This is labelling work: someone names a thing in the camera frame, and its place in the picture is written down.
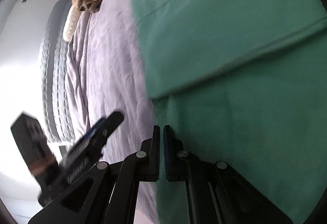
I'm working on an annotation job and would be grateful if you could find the lavender bed blanket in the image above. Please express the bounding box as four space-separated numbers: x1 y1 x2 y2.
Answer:
64 0 160 224

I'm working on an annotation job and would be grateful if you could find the green work jacket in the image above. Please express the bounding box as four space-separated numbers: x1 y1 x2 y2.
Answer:
132 0 326 223

